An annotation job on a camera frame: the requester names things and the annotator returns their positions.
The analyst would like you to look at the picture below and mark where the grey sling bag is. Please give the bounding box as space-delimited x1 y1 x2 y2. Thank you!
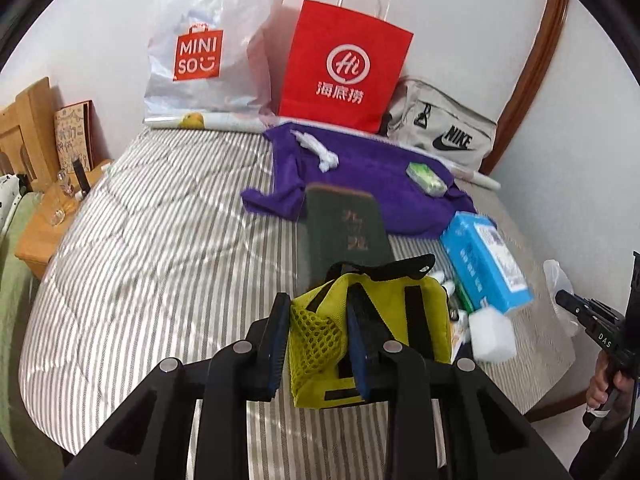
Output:
384 77 499 174

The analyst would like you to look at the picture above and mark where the small white bottle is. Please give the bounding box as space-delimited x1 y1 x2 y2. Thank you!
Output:
433 271 459 297

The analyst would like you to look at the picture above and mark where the green white packet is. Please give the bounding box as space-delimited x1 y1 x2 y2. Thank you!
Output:
448 285 477 357

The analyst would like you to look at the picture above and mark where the yellow-green mesh pouch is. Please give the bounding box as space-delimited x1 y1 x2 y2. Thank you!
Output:
289 254 454 410

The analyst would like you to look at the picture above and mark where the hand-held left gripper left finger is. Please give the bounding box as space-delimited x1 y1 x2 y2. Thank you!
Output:
60 292 292 480

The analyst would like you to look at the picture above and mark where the white spotted cloth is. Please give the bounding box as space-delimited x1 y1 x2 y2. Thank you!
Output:
0 172 29 235

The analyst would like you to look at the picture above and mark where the brown wooden door frame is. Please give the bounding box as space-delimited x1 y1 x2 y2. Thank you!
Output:
479 0 572 177

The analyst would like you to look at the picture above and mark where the small green packet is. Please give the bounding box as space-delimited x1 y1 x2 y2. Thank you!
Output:
405 162 449 196

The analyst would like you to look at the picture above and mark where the person's right forearm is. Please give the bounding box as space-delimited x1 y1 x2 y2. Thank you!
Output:
570 385 640 480

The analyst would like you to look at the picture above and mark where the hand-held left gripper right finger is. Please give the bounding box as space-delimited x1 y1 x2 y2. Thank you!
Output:
347 304 572 480

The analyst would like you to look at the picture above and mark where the person's right hand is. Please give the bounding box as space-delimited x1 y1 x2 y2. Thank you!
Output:
586 354 636 412

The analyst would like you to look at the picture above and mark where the blue tissue box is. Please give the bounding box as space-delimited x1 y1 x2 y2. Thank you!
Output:
439 211 534 315

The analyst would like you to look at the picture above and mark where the white plastic shopping bag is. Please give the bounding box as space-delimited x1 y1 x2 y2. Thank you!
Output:
144 0 292 130

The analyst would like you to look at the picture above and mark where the dark green tin box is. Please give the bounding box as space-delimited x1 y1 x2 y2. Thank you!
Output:
304 183 397 282

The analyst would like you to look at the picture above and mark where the striped bed quilt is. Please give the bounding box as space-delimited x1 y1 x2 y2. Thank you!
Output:
19 125 577 463

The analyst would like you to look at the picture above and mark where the clear white plastic bag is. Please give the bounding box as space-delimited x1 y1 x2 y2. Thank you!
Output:
543 258 582 339

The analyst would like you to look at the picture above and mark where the purple towel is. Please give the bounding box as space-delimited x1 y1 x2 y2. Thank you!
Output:
241 122 477 239

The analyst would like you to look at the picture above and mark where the brown illustrated notebook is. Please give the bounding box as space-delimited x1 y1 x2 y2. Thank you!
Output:
53 99 96 174

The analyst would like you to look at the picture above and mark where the wooden headboard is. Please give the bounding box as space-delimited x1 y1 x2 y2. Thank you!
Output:
0 76 59 187

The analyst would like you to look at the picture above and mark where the long white printed roll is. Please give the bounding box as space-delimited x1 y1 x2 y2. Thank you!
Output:
144 111 502 192

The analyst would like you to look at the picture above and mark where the wooden nightstand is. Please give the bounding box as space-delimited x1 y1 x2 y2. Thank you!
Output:
14 158 115 279

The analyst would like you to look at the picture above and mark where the white sponge block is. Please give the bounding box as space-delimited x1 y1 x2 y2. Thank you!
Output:
467 307 517 364

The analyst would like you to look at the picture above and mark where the white crumpled cloth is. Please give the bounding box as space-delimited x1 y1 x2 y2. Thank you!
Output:
290 129 340 172

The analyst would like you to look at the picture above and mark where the small black device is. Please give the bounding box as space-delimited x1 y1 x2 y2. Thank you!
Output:
72 158 92 194

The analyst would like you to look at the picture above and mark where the red paper bag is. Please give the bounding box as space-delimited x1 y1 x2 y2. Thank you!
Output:
277 0 415 135

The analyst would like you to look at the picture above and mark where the green blanket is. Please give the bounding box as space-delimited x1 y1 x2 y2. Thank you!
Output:
0 189 47 461

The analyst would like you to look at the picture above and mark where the clear glass cup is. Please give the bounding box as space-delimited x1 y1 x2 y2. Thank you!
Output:
39 194 69 227
54 168 77 199

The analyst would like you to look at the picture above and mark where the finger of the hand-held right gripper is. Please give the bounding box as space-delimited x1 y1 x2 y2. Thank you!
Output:
554 289 594 325

